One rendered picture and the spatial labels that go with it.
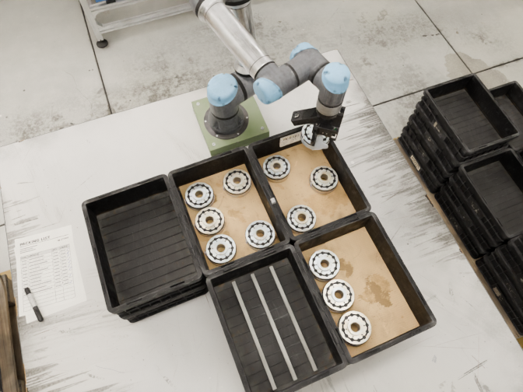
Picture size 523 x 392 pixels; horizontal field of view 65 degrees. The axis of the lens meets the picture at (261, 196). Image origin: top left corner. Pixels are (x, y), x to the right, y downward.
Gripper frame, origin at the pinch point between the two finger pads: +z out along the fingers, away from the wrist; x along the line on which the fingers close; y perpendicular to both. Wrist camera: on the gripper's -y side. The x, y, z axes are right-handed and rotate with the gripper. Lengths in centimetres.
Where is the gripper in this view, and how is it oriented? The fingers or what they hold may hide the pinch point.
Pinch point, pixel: (312, 141)
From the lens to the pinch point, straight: 143.7
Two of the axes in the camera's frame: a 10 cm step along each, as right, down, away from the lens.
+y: 9.6, 2.6, -1.0
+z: -0.2, 4.2, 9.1
